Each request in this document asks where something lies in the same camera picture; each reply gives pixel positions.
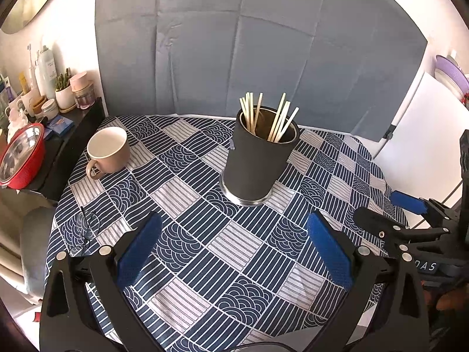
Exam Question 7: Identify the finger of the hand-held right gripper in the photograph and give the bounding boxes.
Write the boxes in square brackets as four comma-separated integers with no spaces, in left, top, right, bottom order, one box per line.
[354,206,460,262]
[389,189,469,228]

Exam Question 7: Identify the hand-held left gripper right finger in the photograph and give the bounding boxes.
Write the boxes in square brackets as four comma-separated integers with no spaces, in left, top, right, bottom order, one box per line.
[307,211,430,352]

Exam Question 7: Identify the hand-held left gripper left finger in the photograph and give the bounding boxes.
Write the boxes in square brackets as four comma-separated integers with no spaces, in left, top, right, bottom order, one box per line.
[38,211,164,352]

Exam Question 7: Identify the black metal chopstick holder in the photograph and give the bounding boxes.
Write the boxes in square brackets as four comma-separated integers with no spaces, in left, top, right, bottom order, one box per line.
[219,106,299,207]

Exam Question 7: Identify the pile of wooden chopsticks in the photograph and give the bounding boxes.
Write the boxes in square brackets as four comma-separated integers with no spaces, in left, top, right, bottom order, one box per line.
[239,92,300,143]

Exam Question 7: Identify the person's right hand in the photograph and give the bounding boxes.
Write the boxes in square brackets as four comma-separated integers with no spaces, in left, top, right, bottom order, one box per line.
[434,288,469,312]

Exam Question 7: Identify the eyeglasses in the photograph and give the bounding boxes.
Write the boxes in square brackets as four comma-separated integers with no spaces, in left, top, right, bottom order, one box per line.
[60,207,101,255]

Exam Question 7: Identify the white foam board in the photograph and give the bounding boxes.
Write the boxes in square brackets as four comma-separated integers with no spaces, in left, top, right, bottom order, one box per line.
[374,70,469,206]

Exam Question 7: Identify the blue white patterned tablecloth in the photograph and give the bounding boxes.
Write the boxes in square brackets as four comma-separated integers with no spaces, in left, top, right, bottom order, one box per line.
[46,114,409,352]

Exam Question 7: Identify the beige ceramic mug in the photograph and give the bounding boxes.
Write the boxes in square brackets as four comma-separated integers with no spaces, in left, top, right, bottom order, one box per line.
[85,126,130,180]

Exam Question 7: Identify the grey chair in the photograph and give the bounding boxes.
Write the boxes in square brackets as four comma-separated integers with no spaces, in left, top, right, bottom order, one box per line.
[20,206,57,296]

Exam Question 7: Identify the black side shelf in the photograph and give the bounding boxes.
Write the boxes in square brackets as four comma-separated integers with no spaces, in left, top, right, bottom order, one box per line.
[0,97,107,202]

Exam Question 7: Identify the beige curtain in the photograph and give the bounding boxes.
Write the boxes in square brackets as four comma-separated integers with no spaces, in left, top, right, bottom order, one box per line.
[0,191,26,287]

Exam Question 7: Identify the purple plates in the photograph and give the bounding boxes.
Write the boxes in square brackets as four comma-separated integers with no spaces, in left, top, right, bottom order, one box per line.
[434,54,469,101]

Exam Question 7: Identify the red steel-lined bowl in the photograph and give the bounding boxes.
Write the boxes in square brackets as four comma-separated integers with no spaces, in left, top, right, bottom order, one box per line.
[0,122,46,190]

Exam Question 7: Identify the blue box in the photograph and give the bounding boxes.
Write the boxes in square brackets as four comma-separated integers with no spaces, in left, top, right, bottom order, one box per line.
[44,114,76,134]

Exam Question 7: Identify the pink lid glass jar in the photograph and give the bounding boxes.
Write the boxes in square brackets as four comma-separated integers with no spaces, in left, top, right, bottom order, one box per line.
[69,71,96,110]

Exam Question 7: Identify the small white container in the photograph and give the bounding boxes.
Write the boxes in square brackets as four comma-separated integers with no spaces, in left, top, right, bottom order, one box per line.
[41,99,59,118]

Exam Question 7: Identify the potted succulent white pot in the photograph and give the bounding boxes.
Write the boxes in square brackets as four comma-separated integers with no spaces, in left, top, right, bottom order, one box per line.
[54,68,76,111]

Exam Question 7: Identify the white printed mug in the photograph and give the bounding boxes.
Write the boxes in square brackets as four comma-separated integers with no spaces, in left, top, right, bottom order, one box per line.
[5,92,37,118]

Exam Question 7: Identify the pale spray bottle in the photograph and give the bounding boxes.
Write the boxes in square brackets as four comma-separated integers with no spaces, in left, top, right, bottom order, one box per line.
[37,45,57,98]

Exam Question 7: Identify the white electric toothbrush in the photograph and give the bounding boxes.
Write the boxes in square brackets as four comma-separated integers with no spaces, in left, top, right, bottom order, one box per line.
[26,43,39,89]

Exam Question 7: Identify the grey-blue backdrop cloth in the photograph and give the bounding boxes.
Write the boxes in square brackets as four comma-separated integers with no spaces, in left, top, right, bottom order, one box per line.
[93,0,429,143]

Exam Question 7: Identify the black cable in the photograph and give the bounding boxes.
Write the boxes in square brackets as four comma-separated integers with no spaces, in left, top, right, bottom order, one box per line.
[223,341,294,352]

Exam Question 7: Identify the oval wall mirror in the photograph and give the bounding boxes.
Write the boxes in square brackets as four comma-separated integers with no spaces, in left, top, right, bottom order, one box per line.
[0,0,70,34]

